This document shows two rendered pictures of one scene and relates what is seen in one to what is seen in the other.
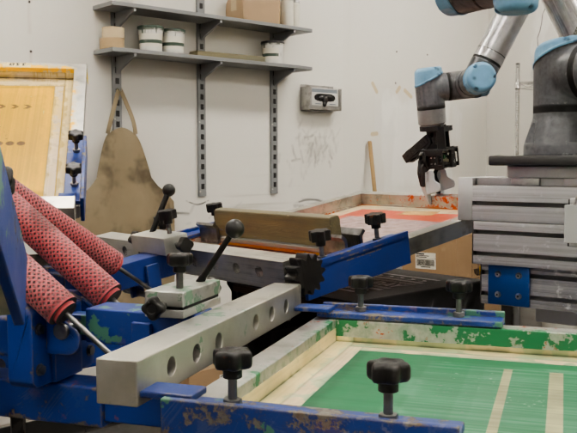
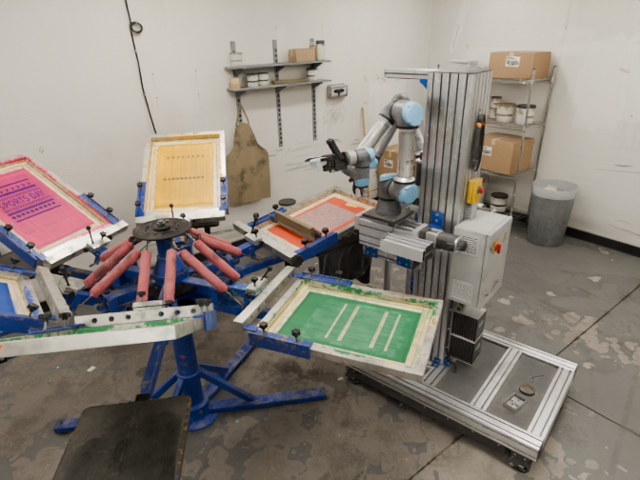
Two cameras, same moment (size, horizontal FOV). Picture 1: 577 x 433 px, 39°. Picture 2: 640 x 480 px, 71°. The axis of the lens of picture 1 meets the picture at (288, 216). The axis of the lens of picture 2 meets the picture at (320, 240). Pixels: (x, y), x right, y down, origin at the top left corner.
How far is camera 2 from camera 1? 1.33 m
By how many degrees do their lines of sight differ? 21
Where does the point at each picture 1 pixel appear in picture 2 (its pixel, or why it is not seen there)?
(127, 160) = (246, 136)
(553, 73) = (383, 189)
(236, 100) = (295, 99)
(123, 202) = (245, 155)
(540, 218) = (378, 233)
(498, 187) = (367, 221)
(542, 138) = (379, 209)
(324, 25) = (338, 51)
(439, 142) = not seen: hidden behind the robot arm
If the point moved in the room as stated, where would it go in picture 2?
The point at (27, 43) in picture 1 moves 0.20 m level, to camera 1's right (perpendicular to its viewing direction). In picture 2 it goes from (196, 90) to (217, 90)
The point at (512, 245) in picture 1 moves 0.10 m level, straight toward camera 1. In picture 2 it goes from (370, 240) to (367, 247)
